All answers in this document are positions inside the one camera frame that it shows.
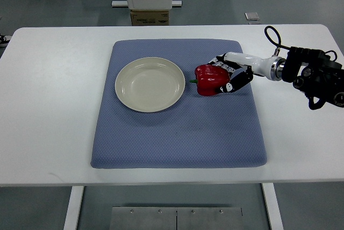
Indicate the right white table leg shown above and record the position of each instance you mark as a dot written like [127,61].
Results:
[272,207]

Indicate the white table leg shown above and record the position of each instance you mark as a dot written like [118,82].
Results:
[74,207]
[272,207]

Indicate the red bell pepper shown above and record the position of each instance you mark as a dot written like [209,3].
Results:
[209,79]

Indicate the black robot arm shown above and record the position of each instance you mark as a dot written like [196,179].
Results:
[314,72]

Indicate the cream round plate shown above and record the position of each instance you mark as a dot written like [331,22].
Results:
[149,84]

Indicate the left white table leg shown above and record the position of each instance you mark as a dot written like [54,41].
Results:
[74,207]

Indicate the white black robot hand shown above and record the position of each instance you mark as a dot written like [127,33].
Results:
[243,67]

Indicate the cardboard box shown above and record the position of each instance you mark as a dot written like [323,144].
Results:
[149,17]

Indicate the blue fabric mat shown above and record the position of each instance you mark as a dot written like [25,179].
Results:
[221,131]

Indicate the black white shoe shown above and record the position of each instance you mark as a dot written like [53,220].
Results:
[4,40]

